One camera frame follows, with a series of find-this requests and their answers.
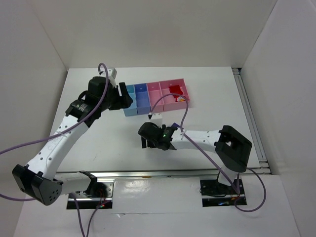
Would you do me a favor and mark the red white lego piece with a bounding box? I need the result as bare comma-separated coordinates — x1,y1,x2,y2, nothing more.
175,96,185,102

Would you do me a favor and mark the red lego brick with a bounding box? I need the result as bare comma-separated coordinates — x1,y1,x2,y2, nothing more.
169,85,183,95

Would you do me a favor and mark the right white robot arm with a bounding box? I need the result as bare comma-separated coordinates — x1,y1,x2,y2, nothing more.
138,122,252,192

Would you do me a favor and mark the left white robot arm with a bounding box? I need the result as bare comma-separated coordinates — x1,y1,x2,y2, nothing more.
12,77,133,206

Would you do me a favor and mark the blue lego brick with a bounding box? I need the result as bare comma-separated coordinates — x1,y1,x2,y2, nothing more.
172,123,180,128

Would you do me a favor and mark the light blue bin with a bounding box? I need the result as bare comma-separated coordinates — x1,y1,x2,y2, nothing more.
123,85,138,117

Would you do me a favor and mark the dark blue bin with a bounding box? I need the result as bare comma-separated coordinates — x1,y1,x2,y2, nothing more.
134,83,150,115

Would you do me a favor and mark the small pink bin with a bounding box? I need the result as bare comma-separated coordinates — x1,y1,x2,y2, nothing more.
147,82,164,113

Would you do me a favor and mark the large pink bin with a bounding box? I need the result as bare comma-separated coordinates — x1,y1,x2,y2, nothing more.
159,79,190,111

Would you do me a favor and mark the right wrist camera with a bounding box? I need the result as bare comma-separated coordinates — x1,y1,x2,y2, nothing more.
148,113,162,127

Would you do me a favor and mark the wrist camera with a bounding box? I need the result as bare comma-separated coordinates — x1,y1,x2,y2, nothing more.
148,113,162,127
99,67,117,85

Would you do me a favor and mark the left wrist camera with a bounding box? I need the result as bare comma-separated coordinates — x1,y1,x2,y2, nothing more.
99,67,117,85

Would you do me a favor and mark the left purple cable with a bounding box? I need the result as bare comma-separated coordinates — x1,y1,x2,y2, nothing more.
0,63,111,237

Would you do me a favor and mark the purple cable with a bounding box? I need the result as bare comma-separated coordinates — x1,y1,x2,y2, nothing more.
0,63,111,237
148,93,267,213

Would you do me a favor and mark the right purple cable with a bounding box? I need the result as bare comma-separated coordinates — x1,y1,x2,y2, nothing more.
148,93,267,213

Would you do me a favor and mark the aluminium front rail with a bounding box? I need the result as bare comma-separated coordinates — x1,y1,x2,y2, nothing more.
56,168,223,180

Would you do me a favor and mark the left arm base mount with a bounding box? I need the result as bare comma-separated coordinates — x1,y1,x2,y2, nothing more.
74,179,114,210

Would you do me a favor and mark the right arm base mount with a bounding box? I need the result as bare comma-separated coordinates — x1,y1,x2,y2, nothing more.
199,179,247,207

